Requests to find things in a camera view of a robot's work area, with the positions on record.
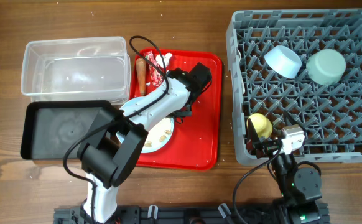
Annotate yellow plastic cup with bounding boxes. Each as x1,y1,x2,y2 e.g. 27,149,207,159
248,113,272,139

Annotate light blue bowl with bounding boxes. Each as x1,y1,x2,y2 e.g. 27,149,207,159
264,45,302,79

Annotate pale green bowl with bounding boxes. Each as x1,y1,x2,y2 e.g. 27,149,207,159
306,49,346,85

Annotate white plastic spoon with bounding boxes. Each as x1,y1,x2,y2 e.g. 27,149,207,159
236,49,246,95

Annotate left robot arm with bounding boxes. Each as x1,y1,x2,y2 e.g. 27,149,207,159
77,63,212,223

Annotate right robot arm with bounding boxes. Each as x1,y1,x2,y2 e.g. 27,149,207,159
248,119,322,223

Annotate grey dishwasher rack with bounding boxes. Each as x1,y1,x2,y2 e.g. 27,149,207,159
226,9,362,166

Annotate crumpled white tissue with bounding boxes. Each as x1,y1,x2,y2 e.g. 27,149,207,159
155,53,172,68

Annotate red candy wrapper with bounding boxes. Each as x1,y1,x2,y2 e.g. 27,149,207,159
144,51,164,87

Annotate orange carrot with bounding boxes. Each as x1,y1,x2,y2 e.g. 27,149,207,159
136,58,147,96

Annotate red plastic tray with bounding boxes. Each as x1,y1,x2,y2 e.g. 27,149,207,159
137,49,223,170

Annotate light blue plate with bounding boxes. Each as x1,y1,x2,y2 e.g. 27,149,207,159
120,96,174,154

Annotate food scraps on plate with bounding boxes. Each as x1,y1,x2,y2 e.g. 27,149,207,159
144,129,172,147

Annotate clear plastic bin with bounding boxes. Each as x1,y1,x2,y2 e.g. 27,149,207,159
21,36,131,105

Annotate black plastic tray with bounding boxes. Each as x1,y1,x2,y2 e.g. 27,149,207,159
20,100,111,160

